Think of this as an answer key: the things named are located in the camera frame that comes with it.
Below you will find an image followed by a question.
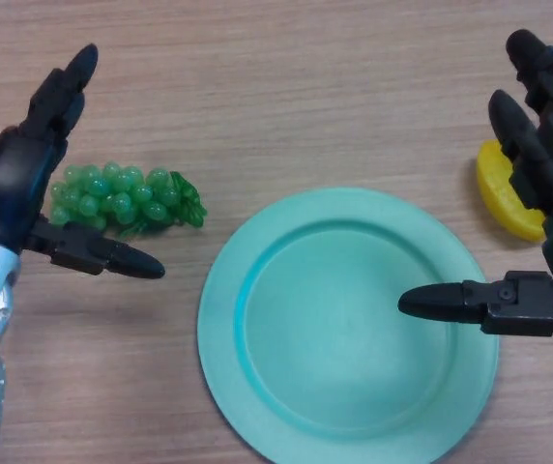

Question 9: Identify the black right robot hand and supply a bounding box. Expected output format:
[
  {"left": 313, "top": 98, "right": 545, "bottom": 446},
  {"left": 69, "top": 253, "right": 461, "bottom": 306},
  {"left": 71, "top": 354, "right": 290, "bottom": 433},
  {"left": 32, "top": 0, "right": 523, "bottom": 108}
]
[{"left": 396, "top": 28, "right": 553, "bottom": 338}]

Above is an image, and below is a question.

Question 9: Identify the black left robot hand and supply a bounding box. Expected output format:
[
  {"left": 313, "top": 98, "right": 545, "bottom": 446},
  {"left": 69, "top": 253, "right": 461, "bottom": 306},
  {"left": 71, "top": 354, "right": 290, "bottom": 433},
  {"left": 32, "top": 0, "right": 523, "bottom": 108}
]
[{"left": 0, "top": 43, "right": 166, "bottom": 280}]

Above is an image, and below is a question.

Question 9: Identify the green grapes bunch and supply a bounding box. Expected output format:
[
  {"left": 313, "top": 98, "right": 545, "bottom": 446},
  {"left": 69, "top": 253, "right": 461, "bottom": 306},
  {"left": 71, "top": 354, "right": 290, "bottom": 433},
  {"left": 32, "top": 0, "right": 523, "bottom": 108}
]
[{"left": 48, "top": 162, "right": 208, "bottom": 239}]

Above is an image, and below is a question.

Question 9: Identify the green round plate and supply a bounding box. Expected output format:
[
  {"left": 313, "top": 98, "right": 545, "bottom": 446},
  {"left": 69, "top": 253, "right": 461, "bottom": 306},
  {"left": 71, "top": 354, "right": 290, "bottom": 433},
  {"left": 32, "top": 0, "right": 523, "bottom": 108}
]
[{"left": 196, "top": 187, "right": 500, "bottom": 464}]

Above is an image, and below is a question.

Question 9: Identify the yellow starfruit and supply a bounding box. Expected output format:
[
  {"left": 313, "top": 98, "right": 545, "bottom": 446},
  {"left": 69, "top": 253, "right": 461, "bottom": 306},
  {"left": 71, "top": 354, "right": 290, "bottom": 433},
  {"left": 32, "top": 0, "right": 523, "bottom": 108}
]
[{"left": 475, "top": 139, "right": 547, "bottom": 243}]

